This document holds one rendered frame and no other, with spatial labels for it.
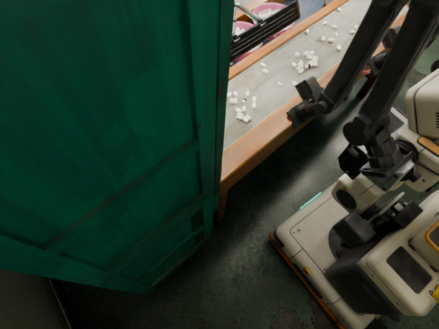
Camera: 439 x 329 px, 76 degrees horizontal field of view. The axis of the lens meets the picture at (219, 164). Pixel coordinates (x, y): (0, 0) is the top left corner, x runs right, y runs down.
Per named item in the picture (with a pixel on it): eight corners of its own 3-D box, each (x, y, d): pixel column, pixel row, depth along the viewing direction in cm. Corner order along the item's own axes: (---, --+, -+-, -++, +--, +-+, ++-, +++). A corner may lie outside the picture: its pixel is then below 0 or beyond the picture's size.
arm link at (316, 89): (326, 111, 84) (347, 98, 86) (308, 77, 83) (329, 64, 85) (303, 120, 95) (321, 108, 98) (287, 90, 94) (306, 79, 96)
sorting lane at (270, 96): (407, 10, 186) (409, 7, 185) (196, 173, 129) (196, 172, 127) (370, -11, 196) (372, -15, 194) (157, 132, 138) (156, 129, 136)
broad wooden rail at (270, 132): (410, 38, 195) (428, 13, 179) (213, 202, 137) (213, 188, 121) (395, 29, 199) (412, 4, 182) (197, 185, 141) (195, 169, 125)
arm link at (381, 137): (380, 151, 77) (392, 141, 78) (368, 117, 74) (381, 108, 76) (353, 150, 85) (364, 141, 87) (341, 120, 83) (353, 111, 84)
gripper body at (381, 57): (364, 62, 113) (379, 55, 106) (380, 52, 116) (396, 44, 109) (371, 77, 114) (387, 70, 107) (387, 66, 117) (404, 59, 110)
